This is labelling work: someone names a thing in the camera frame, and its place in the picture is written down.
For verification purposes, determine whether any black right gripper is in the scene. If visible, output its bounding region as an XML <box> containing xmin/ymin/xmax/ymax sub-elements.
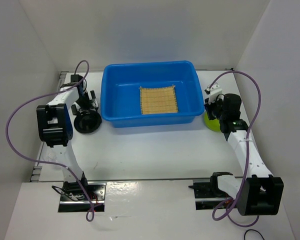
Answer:
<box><xmin>204</xmin><ymin>94</ymin><xmax>227</xmax><ymax>121</ymax></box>

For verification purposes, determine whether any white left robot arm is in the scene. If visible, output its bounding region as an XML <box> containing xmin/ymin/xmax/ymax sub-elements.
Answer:
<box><xmin>36</xmin><ymin>74</ymin><xmax>102</xmax><ymax>200</ymax></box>

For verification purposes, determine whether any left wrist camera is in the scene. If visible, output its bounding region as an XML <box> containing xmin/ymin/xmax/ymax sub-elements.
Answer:
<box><xmin>81</xmin><ymin>79</ymin><xmax>87</xmax><ymax>95</ymax></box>

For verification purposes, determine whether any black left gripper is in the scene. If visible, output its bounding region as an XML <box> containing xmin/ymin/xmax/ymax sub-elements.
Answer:
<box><xmin>70</xmin><ymin>90</ymin><xmax>98</xmax><ymax>117</ymax></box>

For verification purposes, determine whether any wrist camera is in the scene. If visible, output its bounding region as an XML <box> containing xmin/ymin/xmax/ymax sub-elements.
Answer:
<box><xmin>204</xmin><ymin>83</ymin><xmax>222</xmax><ymax>105</ymax></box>
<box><xmin>81</xmin><ymin>79</ymin><xmax>87</xmax><ymax>95</ymax></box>

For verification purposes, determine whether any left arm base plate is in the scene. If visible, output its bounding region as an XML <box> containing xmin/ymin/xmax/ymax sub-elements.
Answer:
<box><xmin>51</xmin><ymin>182</ymin><xmax>107</xmax><ymax>213</ymax></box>

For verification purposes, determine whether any blue plastic bin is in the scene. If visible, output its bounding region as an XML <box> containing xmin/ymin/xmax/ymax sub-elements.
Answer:
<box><xmin>100</xmin><ymin>60</ymin><xmax>204</xmax><ymax>128</ymax></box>

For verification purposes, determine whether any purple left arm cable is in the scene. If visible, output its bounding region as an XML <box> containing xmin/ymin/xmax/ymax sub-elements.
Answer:
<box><xmin>5</xmin><ymin>59</ymin><xmax>103</xmax><ymax>223</ymax></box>

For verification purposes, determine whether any green plastic plate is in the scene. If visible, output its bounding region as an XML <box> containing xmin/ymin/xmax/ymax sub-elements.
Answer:
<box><xmin>203</xmin><ymin>111</ymin><xmax>221</xmax><ymax>132</ymax></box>

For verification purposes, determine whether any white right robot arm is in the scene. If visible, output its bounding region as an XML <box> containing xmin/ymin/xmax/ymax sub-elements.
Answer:
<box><xmin>204</xmin><ymin>92</ymin><xmax>284</xmax><ymax>216</ymax></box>

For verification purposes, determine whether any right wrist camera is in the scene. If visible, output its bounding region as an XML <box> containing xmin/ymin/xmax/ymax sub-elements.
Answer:
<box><xmin>204</xmin><ymin>83</ymin><xmax>222</xmax><ymax>105</ymax></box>

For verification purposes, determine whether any bamboo placemat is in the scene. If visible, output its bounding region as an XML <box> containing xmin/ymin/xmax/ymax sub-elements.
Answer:
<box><xmin>139</xmin><ymin>85</ymin><xmax>179</xmax><ymax>115</ymax></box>

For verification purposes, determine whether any black round dish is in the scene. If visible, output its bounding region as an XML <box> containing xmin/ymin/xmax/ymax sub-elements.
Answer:
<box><xmin>73</xmin><ymin>110</ymin><xmax>102</xmax><ymax>134</ymax></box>

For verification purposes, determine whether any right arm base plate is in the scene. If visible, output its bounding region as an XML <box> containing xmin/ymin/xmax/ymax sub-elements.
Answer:
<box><xmin>188</xmin><ymin>176</ymin><xmax>231</xmax><ymax>210</ymax></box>

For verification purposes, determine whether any thin black cable loop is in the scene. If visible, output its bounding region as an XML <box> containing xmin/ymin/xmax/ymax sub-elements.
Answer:
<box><xmin>243</xmin><ymin>228</ymin><xmax>266</xmax><ymax>240</ymax></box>

